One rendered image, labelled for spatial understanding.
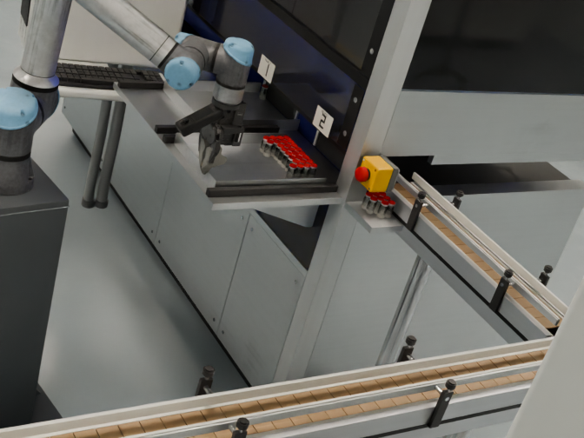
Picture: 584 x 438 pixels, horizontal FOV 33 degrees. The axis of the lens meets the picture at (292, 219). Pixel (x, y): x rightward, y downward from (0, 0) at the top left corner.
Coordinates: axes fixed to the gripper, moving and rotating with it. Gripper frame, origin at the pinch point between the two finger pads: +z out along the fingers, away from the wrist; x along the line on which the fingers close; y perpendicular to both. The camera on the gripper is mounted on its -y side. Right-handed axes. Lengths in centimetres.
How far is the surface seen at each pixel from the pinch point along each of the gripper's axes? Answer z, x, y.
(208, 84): 1, 54, 28
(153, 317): 92, 53, 27
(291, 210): 12.6, -2.5, 29.9
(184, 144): 0.6, 14.2, 1.6
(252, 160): 3.4, 10.0, 21.3
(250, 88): 2, 54, 43
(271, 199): 3.6, -10.1, 16.6
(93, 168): 56, 98, 15
